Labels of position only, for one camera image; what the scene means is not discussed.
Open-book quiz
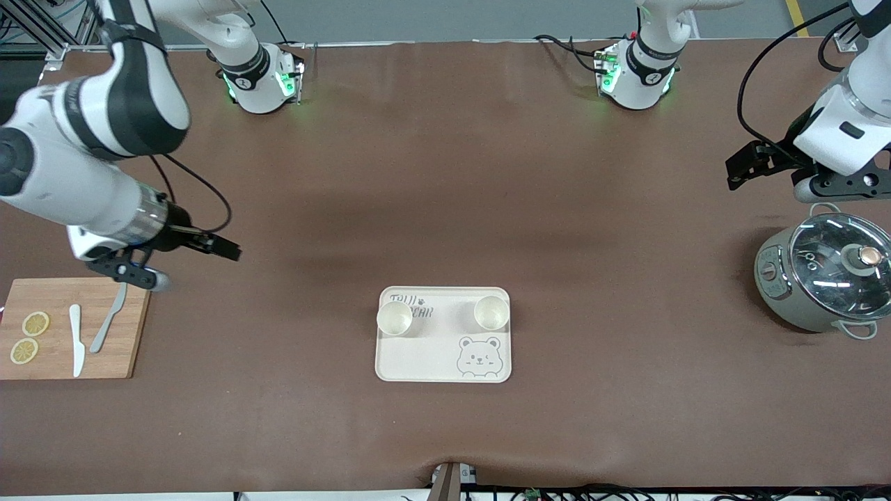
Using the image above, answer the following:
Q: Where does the glass pot lid with knob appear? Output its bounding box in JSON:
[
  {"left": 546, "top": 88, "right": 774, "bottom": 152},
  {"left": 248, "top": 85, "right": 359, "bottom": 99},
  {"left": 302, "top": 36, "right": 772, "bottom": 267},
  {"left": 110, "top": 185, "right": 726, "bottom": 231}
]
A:
[{"left": 789, "top": 212, "right": 891, "bottom": 320}]

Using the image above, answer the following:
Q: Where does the black right arm base cable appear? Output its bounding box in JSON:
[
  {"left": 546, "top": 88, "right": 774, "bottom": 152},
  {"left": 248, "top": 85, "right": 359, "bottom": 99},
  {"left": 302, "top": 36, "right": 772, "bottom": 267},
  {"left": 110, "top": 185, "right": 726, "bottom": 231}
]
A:
[{"left": 260, "top": 0, "right": 290, "bottom": 45}]

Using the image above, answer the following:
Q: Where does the pale green electric pot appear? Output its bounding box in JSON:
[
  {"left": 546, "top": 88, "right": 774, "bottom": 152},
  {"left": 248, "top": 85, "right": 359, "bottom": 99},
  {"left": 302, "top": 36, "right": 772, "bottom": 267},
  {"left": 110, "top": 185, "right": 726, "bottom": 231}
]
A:
[{"left": 755, "top": 202, "right": 891, "bottom": 341}]

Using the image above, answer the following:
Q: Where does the grey plastic knife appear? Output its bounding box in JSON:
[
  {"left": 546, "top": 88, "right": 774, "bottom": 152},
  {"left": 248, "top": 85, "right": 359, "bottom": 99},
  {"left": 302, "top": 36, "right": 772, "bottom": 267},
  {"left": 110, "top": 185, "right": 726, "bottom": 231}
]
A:
[{"left": 89, "top": 281, "right": 129, "bottom": 355}]

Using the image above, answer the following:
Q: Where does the wooden cutting board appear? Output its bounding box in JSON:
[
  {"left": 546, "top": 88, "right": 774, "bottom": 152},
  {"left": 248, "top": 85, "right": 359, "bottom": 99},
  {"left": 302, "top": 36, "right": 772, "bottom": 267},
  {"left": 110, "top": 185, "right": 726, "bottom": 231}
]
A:
[{"left": 0, "top": 277, "right": 153, "bottom": 381}]

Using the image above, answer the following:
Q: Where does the metal table edge bracket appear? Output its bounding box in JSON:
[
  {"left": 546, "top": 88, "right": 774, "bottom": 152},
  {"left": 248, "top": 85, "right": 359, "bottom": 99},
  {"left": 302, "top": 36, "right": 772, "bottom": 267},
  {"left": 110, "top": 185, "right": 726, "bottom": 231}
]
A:
[{"left": 430, "top": 461, "right": 478, "bottom": 501}]

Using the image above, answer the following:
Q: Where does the white tray with bear print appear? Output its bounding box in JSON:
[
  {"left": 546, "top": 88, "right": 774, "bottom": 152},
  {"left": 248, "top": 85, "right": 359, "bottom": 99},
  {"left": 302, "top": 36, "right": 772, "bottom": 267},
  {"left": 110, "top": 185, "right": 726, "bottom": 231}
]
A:
[{"left": 375, "top": 286, "right": 512, "bottom": 384}]

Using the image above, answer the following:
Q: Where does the white plastic knife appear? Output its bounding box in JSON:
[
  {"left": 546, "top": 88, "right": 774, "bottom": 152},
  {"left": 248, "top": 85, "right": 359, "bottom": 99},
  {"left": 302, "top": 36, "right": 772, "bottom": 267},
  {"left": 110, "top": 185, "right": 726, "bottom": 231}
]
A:
[{"left": 68, "top": 304, "right": 86, "bottom": 379}]

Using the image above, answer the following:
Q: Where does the black arm base cable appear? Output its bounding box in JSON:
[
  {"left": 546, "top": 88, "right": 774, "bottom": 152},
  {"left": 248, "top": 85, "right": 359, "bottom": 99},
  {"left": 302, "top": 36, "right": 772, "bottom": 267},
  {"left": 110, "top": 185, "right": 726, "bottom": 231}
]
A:
[
  {"left": 260, "top": 0, "right": 290, "bottom": 45},
  {"left": 534, "top": 33, "right": 610, "bottom": 74}
]

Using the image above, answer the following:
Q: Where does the aluminium frame profile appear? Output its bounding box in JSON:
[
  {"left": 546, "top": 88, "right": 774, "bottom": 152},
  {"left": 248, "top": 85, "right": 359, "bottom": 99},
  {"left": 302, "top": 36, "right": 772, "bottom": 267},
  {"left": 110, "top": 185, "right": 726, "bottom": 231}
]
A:
[{"left": 0, "top": 0, "right": 98, "bottom": 62}]

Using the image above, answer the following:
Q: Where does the white plastic cup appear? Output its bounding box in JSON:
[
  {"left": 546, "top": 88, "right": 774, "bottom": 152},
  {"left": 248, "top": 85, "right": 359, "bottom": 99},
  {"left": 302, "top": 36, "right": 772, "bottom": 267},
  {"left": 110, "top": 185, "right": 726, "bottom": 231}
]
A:
[
  {"left": 377, "top": 301, "right": 415, "bottom": 337},
  {"left": 473, "top": 295, "right": 510, "bottom": 331}
]

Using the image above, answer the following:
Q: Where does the black left arm base cable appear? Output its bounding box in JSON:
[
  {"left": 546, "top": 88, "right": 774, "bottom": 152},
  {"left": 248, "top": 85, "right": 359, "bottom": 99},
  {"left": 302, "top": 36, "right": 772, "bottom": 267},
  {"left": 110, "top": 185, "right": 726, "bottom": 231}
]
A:
[{"left": 534, "top": 33, "right": 610, "bottom": 74}]

